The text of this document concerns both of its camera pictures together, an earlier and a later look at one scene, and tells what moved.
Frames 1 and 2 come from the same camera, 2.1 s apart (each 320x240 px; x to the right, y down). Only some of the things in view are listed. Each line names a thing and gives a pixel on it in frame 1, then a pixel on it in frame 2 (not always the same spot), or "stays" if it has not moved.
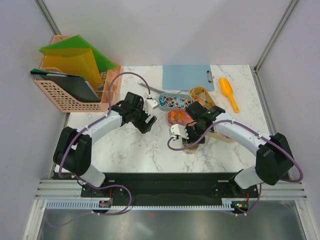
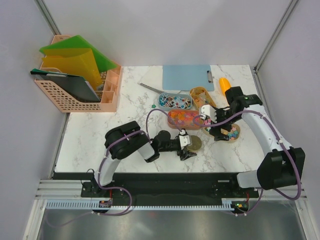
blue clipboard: x=183 y=77 stays
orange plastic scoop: x=227 y=89 stays
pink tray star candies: x=180 y=116 stays
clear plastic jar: x=191 y=150 -> x=197 y=152
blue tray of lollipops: x=167 y=101 stays
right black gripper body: x=194 y=133 -> x=222 y=115
